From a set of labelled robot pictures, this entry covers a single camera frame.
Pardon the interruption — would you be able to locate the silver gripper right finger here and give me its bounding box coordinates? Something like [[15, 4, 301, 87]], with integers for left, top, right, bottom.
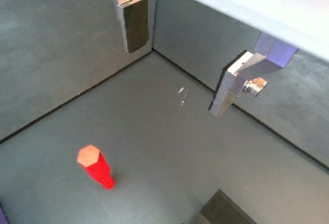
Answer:
[[210, 33, 297, 115]]

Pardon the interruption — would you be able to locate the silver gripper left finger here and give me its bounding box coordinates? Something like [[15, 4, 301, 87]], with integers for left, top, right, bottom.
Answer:
[[114, 0, 149, 53]]

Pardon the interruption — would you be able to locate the red hexagonal peg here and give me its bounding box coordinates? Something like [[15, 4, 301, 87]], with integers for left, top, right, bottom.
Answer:
[[78, 145, 115, 189]]

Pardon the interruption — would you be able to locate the purple board block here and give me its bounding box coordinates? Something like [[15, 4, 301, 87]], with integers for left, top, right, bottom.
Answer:
[[0, 205, 10, 224]]

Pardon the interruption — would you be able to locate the black angle bracket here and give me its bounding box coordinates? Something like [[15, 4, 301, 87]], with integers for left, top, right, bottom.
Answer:
[[189, 189, 257, 224]]

